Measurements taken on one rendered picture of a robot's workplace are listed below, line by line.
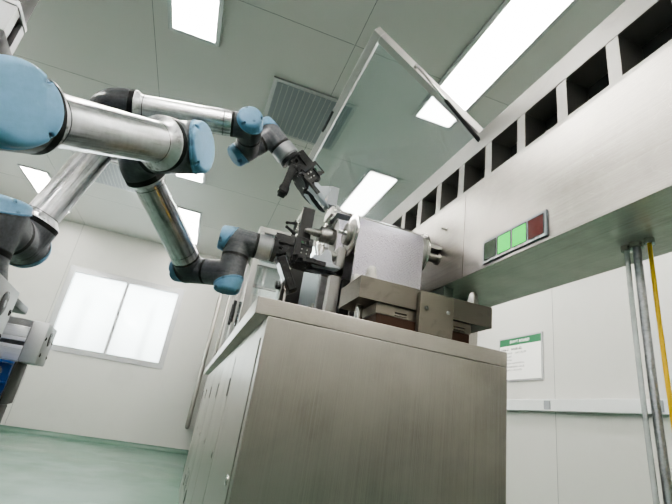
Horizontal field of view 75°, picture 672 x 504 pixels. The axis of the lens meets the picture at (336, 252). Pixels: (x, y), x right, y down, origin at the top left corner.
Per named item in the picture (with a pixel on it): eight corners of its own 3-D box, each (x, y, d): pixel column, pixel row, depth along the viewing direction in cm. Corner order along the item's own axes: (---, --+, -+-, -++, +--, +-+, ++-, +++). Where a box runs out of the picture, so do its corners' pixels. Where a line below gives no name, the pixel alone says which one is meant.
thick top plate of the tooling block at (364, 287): (338, 308, 127) (341, 288, 129) (459, 336, 137) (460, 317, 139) (358, 296, 112) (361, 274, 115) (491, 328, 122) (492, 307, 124)
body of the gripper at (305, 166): (326, 173, 144) (303, 145, 145) (306, 186, 140) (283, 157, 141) (320, 184, 151) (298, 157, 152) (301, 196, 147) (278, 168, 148)
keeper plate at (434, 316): (414, 332, 114) (417, 292, 118) (448, 340, 117) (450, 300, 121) (419, 331, 112) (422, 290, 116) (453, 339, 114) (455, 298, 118)
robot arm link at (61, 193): (-34, 240, 107) (104, 89, 129) (-6, 259, 121) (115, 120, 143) (11, 263, 108) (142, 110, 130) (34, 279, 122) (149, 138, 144)
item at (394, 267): (348, 297, 133) (356, 241, 140) (417, 314, 139) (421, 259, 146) (348, 297, 133) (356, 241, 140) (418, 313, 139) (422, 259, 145)
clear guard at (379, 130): (304, 176, 249) (304, 175, 249) (367, 238, 249) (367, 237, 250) (378, 38, 154) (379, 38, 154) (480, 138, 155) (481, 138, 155)
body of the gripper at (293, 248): (316, 240, 132) (277, 229, 129) (311, 266, 129) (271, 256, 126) (309, 248, 139) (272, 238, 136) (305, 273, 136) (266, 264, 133)
